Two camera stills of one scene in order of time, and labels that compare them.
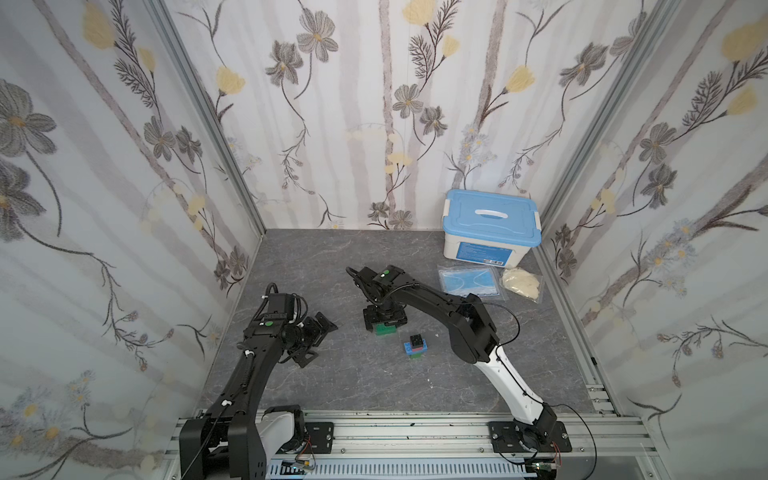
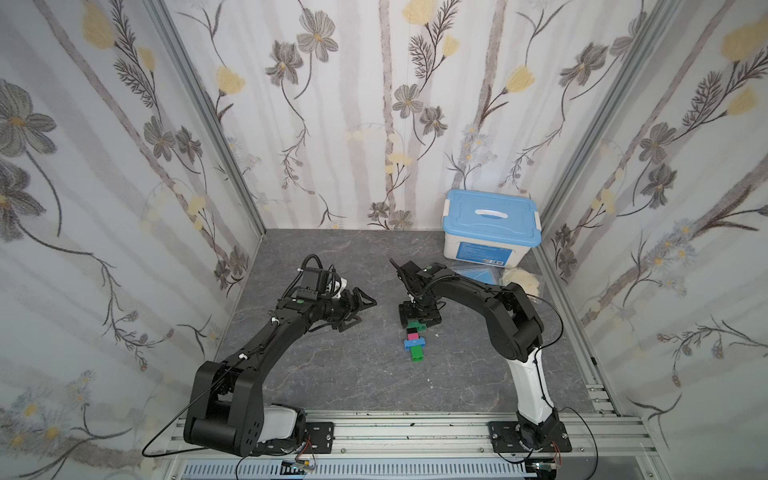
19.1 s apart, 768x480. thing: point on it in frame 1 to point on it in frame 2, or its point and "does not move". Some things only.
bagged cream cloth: (522, 282) does not move
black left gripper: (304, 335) to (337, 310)
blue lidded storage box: (494, 227) does not move
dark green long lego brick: (382, 329) to (416, 324)
